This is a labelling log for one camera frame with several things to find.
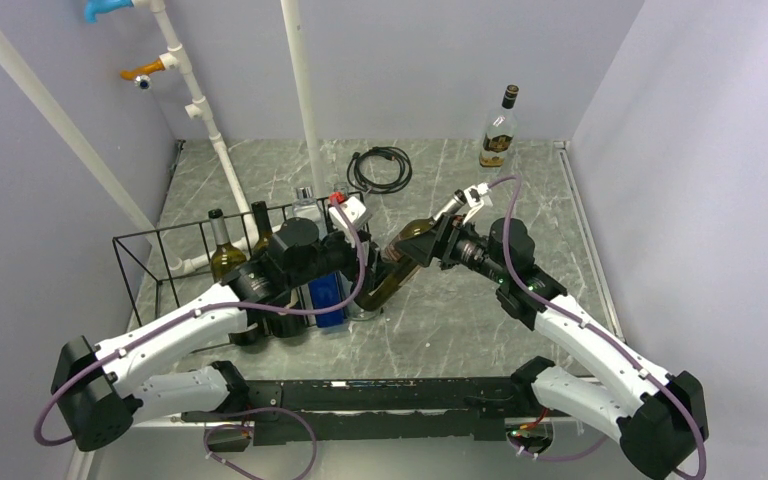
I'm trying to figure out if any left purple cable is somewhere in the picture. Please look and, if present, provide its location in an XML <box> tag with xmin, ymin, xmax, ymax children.
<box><xmin>32</xmin><ymin>201</ymin><xmax>369</xmax><ymax>448</ymax></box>

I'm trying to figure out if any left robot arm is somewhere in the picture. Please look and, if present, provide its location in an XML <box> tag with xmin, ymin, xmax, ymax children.
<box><xmin>48</xmin><ymin>218</ymin><xmax>394</xmax><ymax>452</ymax></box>

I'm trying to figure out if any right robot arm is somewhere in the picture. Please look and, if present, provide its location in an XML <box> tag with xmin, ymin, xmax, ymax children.
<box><xmin>387</xmin><ymin>214</ymin><xmax>708</xmax><ymax>479</ymax></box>

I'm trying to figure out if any purple cable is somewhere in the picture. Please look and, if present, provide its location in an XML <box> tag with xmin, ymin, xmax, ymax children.
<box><xmin>32</xmin><ymin>201</ymin><xmax>369</xmax><ymax>448</ymax></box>
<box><xmin>486</xmin><ymin>173</ymin><xmax>709</xmax><ymax>480</ymax></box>

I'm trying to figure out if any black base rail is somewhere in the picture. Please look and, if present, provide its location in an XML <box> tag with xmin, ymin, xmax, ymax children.
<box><xmin>182</xmin><ymin>377</ymin><xmax>544</xmax><ymax>446</ymax></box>

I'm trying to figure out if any blue tap handle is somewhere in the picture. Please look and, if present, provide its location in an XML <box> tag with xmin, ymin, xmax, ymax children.
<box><xmin>83</xmin><ymin>0</ymin><xmax>134</xmax><ymax>23</ymax></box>

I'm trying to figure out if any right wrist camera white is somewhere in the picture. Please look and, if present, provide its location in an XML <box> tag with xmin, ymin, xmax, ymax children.
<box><xmin>463</xmin><ymin>182</ymin><xmax>493</xmax><ymax>223</ymax></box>

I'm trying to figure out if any coiled black cable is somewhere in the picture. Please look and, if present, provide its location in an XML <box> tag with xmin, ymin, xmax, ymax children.
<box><xmin>346</xmin><ymin>146</ymin><xmax>414</xmax><ymax>195</ymax></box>

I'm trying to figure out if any black wire wine rack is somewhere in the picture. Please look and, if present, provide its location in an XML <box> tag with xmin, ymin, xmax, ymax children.
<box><xmin>111</xmin><ymin>190</ymin><xmax>375</xmax><ymax>352</ymax></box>

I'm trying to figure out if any dark green wine bottle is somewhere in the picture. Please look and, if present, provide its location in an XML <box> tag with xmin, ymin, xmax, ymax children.
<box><xmin>251</xmin><ymin>201</ymin><xmax>307</xmax><ymax>339</ymax></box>

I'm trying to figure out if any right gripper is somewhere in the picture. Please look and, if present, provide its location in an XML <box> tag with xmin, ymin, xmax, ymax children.
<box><xmin>395</xmin><ymin>212</ymin><xmax>509</xmax><ymax>285</ymax></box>

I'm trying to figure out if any dark wine bottle grey cap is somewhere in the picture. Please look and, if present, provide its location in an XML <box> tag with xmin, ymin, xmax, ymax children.
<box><xmin>357</xmin><ymin>189</ymin><xmax>466</xmax><ymax>311</ymax></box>

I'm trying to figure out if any clear glass bottle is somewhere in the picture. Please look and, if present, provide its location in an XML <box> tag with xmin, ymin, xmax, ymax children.
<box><xmin>333</xmin><ymin>182</ymin><xmax>380</xmax><ymax>321</ymax></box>

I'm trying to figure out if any white pvc pipe frame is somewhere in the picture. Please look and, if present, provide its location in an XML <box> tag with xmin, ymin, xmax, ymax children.
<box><xmin>0</xmin><ymin>0</ymin><xmax>332</xmax><ymax>276</ymax></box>

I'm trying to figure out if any blue square glass bottle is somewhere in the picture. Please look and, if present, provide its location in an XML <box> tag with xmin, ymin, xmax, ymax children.
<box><xmin>292</xmin><ymin>186</ymin><xmax>345</xmax><ymax>329</ymax></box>

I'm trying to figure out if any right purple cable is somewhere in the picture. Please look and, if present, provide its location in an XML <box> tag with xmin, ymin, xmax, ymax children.
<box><xmin>486</xmin><ymin>173</ymin><xmax>709</xmax><ymax>480</ymax></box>

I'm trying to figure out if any clear bottle black cap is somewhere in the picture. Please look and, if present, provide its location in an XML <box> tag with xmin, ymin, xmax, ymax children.
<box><xmin>478</xmin><ymin>84</ymin><xmax>520</xmax><ymax>168</ymax></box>

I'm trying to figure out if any olive green wine bottle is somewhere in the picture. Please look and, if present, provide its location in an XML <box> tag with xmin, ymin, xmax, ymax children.
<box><xmin>206</xmin><ymin>208</ymin><xmax>267</xmax><ymax>347</ymax></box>

